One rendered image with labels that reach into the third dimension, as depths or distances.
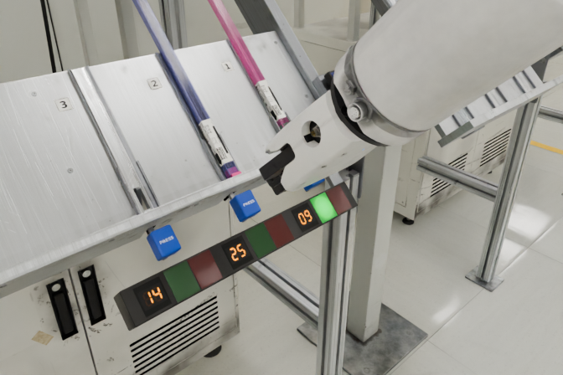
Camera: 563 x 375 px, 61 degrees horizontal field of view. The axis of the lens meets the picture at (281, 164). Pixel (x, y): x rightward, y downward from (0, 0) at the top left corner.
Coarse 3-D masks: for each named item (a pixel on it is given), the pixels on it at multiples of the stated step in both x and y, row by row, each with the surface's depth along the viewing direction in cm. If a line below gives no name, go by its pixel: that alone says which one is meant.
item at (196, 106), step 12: (132, 0) 62; (144, 0) 61; (144, 12) 61; (156, 24) 61; (156, 36) 60; (168, 48) 60; (168, 60) 59; (180, 72) 59; (180, 84) 59; (192, 96) 59; (192, 108) 59; (204, 108) 59; (228, 168) 57
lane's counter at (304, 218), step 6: (306, 204) 63; (294, 210) 62; (300, 210) 62; (306, 210) 63; (294, 216) 62; (300, 216) 62; (306, 216) 63; (312, 216) 63; (300, 222) 62; (306, 222) 62; (312, 222) 63; (300, 228) 61; (306, 228) 62
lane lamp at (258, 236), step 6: (252, 228) 58; (258, 228) 59; (264, 228) 59; (246, 234) 57; (252, 234) 58; (258, 234) 58; (264, 234) 59; (252, 240) 58; (258, 240) 58; (264, 240) 58; (270, 240) 59; (252, 246) 57; (258, 246) 58; (264, 246) 58; (270, 246) 58; (258, 252) 57; (264, 252) 58; (258, 258) 57
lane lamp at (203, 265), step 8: (200, 256) 54; (208, 256) 54; (192, 264) 53; (200, 264) 53; (208, 264) 54; (200, 272) 53; (208, 272) 53; (216, 272) 54; (200, 280) 53; (208, 280) 53; (216, 280) 53
